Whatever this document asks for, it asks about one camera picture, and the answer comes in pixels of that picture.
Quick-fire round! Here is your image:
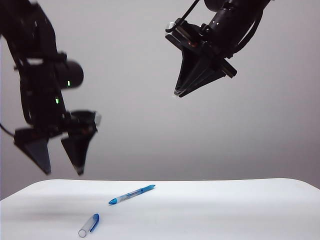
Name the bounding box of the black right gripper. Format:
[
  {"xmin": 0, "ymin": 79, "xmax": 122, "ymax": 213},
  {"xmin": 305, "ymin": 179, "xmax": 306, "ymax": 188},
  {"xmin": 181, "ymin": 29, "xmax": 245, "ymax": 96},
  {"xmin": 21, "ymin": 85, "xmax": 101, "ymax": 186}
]
[{"xmin": 165, "ymin": 24, "xmax": 238, "ymax": 99}]

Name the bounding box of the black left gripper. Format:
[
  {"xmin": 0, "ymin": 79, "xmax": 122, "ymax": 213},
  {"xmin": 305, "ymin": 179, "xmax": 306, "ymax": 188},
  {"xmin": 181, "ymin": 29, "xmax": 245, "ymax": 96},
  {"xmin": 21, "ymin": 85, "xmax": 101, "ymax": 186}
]
[{"xmin": 13, "ymin": 111, "xmax": 98, "ymax": 176}]

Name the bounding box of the transparent pen cap blue clip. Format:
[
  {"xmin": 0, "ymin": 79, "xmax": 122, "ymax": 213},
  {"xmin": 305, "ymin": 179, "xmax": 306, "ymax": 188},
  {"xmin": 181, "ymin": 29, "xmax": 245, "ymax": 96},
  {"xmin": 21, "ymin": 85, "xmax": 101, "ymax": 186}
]
[{"xmin": 77, "ymin": 212, "xmax": 100, "ymax": 238}]

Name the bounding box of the blue transparent ballpoint pen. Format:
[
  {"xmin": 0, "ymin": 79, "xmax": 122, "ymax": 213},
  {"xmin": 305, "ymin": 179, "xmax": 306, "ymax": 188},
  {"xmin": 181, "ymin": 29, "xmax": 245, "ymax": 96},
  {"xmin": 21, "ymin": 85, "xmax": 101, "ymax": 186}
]
[{"xmin": 108, "ymin": 184, "xmax": 157, "ymax": 206}]

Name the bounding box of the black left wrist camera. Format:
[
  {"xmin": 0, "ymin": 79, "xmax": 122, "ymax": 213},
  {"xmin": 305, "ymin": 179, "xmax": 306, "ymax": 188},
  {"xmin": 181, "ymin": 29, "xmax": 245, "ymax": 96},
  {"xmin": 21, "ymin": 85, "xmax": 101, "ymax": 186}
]
[{"xmin": 69, "ymin": 109, "xmax": 103, "ymax": 137}]

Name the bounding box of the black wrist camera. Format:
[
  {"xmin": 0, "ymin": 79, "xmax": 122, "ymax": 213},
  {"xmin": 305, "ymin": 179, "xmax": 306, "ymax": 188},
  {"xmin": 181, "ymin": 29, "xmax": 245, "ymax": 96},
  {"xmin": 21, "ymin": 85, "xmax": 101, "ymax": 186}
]
[
  {"xmin": 69, "ymin": 109, "xmax": 103, "ymax": 137},
  {"xmin": 164, "ymin": 17, "xmax": 205, "ymax": 50}
]

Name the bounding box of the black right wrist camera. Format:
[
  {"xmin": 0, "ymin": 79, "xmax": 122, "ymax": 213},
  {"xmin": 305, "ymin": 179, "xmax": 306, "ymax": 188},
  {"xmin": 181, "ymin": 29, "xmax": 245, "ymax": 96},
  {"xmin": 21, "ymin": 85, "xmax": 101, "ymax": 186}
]
[{"xmin": 164, "ymin": 17, "xmax": 205, "ymax": 50}]

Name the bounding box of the black right camera cable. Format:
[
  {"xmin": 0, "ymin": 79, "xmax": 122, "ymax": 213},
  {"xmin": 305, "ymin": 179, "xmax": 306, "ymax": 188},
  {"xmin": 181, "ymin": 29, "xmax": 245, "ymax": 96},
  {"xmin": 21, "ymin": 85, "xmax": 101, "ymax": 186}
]
[{"xmin": 172, "ymin": 0, "xmax": 201, "ymax": 27}]

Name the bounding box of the black right arm cable loop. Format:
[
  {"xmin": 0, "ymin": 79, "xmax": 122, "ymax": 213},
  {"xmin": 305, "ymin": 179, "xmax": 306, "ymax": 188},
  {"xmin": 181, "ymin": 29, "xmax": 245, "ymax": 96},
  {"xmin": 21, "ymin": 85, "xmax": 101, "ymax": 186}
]
[{"xmin": 233, "ymin": 8, "xmax": 264, "ymax": 60}]

